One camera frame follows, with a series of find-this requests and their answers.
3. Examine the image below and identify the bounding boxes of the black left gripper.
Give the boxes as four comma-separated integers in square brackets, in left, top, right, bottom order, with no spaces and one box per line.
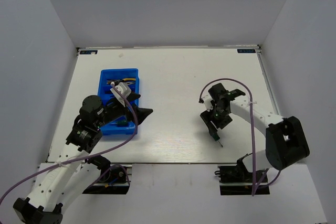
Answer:
[96,91,153,128]

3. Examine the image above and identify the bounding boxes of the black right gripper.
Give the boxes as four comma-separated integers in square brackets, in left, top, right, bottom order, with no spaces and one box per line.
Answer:
[200,104,233,136]

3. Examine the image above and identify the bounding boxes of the green stubby screwdriver orange cap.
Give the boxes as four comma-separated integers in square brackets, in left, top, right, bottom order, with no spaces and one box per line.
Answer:
[211,132,223,148]

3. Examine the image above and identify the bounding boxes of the green stubby flathead screwdriver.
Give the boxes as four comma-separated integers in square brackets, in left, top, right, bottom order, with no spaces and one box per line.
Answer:
[110,119,129,127]

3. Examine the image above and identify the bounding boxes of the yellow black long-nose pliers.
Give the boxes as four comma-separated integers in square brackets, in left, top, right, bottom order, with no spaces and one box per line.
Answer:
[116,78,136,86]

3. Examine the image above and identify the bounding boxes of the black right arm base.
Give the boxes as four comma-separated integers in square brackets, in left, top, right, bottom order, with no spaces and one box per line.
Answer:
[214,155,270,196]

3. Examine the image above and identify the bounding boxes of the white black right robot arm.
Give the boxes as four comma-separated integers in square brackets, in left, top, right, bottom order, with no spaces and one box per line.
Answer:
[199,83,310,182]

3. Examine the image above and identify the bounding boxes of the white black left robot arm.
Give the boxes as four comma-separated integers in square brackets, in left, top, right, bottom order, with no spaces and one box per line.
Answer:
[13,92,153,223]

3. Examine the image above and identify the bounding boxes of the blue plastic compartment tray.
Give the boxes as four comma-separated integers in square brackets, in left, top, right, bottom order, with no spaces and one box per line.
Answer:
[98,68,140,136]

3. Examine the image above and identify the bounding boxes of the blue logo sticker right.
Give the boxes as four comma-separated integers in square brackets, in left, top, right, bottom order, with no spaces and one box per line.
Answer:
[237,49,256,54]

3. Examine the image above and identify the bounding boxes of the blue logo sticker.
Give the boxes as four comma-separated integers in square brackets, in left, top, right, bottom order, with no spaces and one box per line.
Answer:
[79,50,98,55]
[237,49,256,54]

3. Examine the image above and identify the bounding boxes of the blue logo sticker left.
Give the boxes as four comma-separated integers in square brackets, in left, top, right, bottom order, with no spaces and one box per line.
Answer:
[79,50,98,55]

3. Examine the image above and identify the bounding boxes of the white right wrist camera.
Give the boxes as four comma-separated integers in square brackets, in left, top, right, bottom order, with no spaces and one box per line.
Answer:
[199,94,214,111]

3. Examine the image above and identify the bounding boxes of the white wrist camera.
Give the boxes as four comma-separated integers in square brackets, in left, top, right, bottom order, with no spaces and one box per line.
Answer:
[199,94,214,111]
[110,81,131,107]

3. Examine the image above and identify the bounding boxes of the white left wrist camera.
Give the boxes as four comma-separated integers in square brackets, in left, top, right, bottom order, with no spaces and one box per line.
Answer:
[110,81,131,107]

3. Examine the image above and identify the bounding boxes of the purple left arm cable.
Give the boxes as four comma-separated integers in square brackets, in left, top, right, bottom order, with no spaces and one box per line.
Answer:
[0,82,139,204]

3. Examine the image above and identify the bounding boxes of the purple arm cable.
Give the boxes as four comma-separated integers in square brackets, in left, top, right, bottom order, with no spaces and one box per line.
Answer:
[0,82,139,204]
[198,78,282,197]

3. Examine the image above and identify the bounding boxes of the metal table edge rail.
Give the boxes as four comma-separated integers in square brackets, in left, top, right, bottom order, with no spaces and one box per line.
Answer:
[257,45,300,164]

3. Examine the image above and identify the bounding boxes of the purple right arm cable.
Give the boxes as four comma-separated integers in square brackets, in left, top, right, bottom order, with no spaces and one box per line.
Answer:
[198,78,282,197]

